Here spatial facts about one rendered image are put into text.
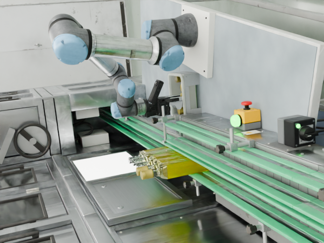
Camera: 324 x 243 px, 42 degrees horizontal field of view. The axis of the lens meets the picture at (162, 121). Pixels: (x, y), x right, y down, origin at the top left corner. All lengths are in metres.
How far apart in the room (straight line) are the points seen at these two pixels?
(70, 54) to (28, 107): 1.09
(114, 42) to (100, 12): 3.86
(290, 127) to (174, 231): 0.55
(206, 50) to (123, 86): 0.38
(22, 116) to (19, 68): 2.74
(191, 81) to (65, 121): 0.98
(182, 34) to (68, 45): 0.55
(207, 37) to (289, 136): 0.68
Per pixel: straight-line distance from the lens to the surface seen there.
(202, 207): 1.67
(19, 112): 2.62
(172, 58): 1.72
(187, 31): 1.87
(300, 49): 1.35
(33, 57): 5.34
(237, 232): 1.50
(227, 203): 1.64
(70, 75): 5.40
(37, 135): 2.62
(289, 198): 1.18
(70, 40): 1.54
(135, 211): 1.61
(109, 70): 1.87
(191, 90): 1.96
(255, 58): 1.55
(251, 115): 1.53
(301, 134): 1.29
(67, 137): 2.65
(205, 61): 1.84
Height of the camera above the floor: 1.60
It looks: 20 degrees down
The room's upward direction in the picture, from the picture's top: 99 degrees counter-clockwise
